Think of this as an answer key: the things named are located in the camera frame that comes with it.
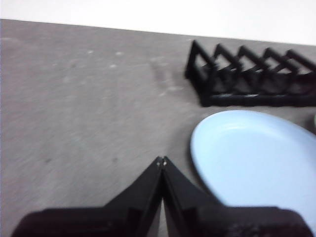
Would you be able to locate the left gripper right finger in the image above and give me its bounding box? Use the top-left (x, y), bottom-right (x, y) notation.
top-left (162, 155), bottom-right (310, 237)

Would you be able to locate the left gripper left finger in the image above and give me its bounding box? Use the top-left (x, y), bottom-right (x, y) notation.
top-left (11, 156), bottom-right (163, 237)

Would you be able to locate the blue plate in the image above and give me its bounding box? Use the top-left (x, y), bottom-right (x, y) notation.
top-left (189, 110), bottom-right (316, 237)

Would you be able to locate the black plate rack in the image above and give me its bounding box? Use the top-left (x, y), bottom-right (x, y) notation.
top-left (184, 39), bottom-right (316, 108)

